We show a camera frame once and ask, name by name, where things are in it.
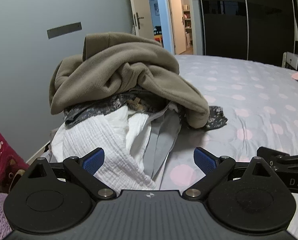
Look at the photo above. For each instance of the grey garment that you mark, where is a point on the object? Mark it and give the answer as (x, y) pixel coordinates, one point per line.
(161, 140)

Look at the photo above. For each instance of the dark floral garment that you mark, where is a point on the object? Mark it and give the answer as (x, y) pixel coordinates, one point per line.
(89, 110)

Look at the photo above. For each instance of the hallway shelf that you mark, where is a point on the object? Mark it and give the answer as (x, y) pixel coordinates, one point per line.
(187, 25)

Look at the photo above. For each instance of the olive fleece jacket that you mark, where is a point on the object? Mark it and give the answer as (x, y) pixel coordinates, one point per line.
(114, 75)

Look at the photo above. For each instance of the white door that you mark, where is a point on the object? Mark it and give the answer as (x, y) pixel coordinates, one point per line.
(139, 0)

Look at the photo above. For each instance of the black wardrobe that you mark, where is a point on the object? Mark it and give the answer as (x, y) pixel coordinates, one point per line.
(238, 17)

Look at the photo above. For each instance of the white textured garment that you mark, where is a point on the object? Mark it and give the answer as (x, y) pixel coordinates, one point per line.
(89, 135)

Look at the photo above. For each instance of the grey wall strip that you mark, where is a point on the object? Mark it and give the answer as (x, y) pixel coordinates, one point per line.
(64, 30)

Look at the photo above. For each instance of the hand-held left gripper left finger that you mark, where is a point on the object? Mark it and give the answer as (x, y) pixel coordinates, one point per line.
(95, 161)

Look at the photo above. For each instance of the white nightstand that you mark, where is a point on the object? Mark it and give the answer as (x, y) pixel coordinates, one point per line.
(292, 61)

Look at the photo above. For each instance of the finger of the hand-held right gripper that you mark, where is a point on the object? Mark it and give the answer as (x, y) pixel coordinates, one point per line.
(271, 153)

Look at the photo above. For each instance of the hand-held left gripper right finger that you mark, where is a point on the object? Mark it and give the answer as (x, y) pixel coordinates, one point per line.
(203, 160)

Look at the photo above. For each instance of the beige hallway door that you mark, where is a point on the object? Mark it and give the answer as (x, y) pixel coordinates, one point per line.
(175, 17)

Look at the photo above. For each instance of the bed with polka-dot sheet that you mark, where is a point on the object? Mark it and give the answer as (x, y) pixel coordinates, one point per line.
(238, 92)

